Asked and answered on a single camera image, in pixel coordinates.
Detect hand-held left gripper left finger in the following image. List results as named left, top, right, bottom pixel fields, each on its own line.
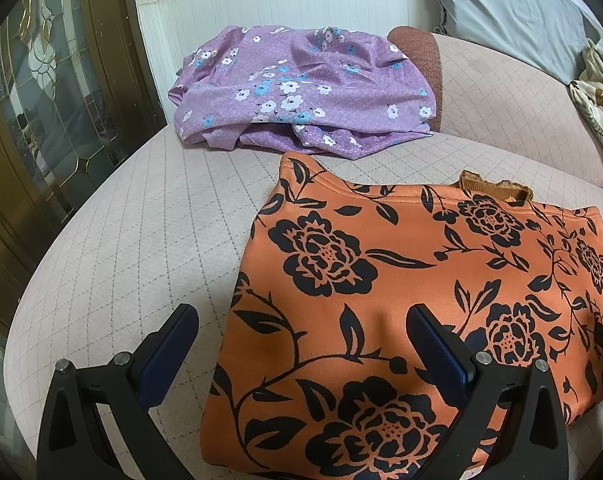
left=36, top=304, right=200, bottom=480

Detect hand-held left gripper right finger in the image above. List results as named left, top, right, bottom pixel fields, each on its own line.
left=405, top=304, right=570, bottom=480

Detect orange black floral garment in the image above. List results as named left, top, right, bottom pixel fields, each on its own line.
left=202, top=151, right=603, bottom=480

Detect beige floral cloth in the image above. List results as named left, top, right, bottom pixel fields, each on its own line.
left=567, top=39, right=603, bottom=191

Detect brass framed glass door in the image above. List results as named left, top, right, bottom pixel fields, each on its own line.
left=0, top=0, right=168, bottom=347

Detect red-brown cushion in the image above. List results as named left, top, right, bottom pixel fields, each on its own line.
left=386, top=25, right=445, bottom=134

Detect purple floral garment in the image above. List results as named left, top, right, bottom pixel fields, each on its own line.
left=168, top=24, right=438, bottom=157

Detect grey pillow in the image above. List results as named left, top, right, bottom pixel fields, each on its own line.
left=429, top=0, right=603, bottom=86

